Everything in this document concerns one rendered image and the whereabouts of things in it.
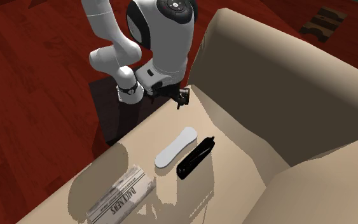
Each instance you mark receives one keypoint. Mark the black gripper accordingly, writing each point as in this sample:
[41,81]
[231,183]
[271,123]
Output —
[170,91]

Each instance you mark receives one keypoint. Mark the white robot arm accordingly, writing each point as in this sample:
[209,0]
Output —
[166,37]

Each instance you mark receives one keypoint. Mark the white remote control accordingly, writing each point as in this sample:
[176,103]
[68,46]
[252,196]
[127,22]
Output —
[175,148]

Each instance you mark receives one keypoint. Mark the dark robot stand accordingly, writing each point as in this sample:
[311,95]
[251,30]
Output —
[107,105]

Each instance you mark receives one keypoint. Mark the black remote control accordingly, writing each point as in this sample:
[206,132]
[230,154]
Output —
[195,158]

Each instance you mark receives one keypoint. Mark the folded grey newspaper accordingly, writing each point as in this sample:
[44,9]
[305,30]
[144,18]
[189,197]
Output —
[121,198]

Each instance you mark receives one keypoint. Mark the dark patterned floor mat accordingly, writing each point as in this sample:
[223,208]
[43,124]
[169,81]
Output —
[322,23]

